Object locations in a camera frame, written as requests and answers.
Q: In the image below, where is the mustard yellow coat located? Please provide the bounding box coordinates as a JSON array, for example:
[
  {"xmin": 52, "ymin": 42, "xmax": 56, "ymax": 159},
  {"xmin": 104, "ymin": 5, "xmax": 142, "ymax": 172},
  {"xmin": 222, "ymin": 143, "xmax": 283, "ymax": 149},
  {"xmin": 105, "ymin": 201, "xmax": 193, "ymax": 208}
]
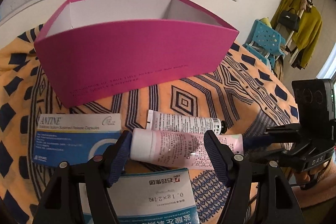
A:
[{"xmin": 270, "ymin": 0, "xmax": 322, "ymax": 69}]

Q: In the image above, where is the orange patterned blanket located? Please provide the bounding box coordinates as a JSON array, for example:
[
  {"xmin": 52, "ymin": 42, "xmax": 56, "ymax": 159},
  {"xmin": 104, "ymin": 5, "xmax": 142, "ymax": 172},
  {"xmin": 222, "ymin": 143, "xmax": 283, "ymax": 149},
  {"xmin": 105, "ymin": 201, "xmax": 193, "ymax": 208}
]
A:
[{"xmin": 1, "ymin": 27, "xmax": 298, "ymax": 223}]

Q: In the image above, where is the white ointment tube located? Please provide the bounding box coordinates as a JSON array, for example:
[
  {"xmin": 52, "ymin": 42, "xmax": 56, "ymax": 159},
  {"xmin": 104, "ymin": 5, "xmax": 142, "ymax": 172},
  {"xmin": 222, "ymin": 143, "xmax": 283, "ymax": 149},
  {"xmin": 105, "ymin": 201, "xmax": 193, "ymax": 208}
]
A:
[{"xmin": 146, "ymin": 110, "xmax": 228, "ymax": 135}]

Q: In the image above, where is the pink sleeve right forearm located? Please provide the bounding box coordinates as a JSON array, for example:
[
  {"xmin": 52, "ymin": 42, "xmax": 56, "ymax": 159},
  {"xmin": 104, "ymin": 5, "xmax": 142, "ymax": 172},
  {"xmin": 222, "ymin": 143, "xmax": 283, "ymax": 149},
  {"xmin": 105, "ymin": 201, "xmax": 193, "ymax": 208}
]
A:
[{"xmin": 292, "ymin": 161, "xmax": 335, "ymax": 208}]

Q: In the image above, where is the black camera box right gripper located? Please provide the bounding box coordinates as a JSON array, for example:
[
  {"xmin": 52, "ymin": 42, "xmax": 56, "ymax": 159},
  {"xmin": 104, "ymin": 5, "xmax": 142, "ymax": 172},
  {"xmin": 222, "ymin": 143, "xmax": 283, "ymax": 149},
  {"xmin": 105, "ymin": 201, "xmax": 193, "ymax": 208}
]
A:
[{"xmin": 291, "ymin": 79, "xmax": 335, "ymax": 128}]

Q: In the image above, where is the blue Antine medicine box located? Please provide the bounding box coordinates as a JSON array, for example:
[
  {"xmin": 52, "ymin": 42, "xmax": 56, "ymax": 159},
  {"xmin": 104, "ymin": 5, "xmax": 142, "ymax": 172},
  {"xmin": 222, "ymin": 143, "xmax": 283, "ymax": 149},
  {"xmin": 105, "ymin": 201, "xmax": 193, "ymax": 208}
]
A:
[{"xmin": 32, "ymin": 113, "xmax": 121, "ymax": 167}]

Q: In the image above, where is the blue plastic rack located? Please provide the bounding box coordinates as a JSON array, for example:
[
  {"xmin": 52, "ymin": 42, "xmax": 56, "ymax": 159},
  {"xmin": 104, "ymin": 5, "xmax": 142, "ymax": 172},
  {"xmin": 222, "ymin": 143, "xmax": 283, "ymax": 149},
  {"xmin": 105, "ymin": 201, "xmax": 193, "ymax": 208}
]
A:
[{"xmin": 243, "ymin": 20, "xmax": 286, "ymax": 69}]

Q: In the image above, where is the black handbag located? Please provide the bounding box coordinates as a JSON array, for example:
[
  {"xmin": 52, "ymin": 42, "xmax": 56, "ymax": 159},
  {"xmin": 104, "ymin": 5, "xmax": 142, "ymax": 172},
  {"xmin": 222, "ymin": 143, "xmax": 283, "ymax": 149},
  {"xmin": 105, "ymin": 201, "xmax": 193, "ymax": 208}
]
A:
[{"xmin": 278, "ymin": 8, "xmax": 301, "ymax": 32}]

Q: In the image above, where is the right hand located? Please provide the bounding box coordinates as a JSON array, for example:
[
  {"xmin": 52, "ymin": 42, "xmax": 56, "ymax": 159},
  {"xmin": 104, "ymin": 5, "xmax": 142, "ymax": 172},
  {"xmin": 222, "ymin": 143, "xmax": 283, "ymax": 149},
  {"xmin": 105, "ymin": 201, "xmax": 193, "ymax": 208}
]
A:
[{"xmin": 294, "ymin": 162, "xmax": 335, "ymax": 184}]

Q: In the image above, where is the teal white medicine box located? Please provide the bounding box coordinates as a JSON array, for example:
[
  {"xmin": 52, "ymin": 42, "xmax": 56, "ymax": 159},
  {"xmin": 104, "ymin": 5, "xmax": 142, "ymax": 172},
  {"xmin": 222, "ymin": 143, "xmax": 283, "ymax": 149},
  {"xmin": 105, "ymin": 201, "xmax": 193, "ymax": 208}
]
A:
[{"xmin": 80, "ymin": 167, "xmax": 200, "ymax": 224}]

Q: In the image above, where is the pink cream tube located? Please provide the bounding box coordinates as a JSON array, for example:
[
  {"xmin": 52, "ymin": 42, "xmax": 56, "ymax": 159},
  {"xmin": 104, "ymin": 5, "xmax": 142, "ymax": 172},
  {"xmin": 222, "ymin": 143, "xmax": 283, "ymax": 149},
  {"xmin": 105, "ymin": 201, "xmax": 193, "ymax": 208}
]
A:
[{"xmin": 129, "ymin": 127, "xmax": 244, "ymax": 170}]

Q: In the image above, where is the pink cardboard box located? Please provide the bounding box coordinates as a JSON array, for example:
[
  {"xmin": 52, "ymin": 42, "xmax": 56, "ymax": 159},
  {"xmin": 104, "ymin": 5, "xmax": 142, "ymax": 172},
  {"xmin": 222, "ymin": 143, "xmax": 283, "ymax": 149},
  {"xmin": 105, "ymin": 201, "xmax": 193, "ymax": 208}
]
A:
[{"xmin": 34, "ymin": 0, "xmax": 239, "ymax": 107}]

